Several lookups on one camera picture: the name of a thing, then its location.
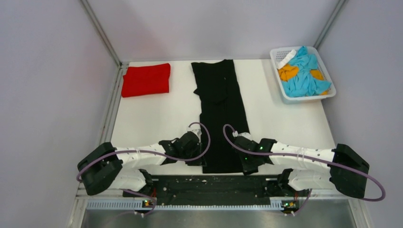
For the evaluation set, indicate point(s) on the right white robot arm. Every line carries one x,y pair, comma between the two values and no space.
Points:
306,168

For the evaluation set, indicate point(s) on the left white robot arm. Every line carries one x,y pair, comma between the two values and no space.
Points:
112,168

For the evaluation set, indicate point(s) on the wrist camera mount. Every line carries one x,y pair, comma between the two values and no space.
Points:
195,129
246,135

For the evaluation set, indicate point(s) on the folded red t shirt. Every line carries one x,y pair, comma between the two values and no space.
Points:
146,80

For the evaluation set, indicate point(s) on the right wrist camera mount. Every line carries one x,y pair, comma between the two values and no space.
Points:
246,135

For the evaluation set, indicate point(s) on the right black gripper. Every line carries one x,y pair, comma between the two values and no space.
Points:
247,167

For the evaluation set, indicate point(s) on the black t shirt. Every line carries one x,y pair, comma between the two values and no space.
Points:
221,103

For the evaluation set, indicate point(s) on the white cloth strip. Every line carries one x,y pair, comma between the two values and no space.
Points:
286,59

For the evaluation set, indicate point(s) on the aluminium frame rail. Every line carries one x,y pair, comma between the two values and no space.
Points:
109,116

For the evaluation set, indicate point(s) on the white plastic laundry basket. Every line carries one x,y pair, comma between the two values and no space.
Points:
278,54

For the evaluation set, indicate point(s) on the orange t shirt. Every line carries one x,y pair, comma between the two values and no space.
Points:
300,84

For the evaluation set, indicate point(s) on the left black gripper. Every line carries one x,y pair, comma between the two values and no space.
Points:
199,162

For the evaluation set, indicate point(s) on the light blue t shirt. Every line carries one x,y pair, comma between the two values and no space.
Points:
304,60

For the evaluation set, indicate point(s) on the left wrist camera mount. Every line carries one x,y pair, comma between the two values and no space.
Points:
195,129

